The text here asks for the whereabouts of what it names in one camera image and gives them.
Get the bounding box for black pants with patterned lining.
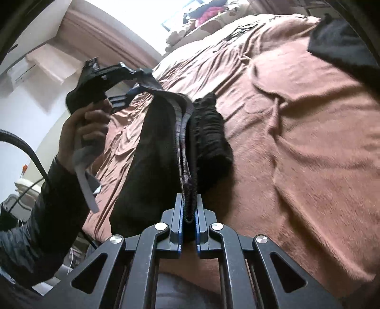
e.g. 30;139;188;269
109;78;233;240

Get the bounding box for left forearm in dark sleeve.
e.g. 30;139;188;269
1;159;89;288

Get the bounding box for person's left hand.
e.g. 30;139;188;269
57;99;111;174

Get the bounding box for person's knee in grey pants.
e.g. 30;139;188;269
155;273;222;309

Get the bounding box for beige plush toy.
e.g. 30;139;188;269
165;28;191;54

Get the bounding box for left pink curtain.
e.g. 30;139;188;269
55;1;162;68

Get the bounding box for white air conditioner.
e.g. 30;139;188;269
6;57;37;89

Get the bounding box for pink cloth on windowsill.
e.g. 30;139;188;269
196;6;226;25

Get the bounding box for bear print windowsill cushion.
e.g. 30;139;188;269
173;4;256;50

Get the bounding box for brown bed blanket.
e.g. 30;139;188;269
81;13;380;298

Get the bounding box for black garment at bed edge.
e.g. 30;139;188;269
307;14;379;89

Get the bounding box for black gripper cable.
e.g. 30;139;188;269
0;129;52;214

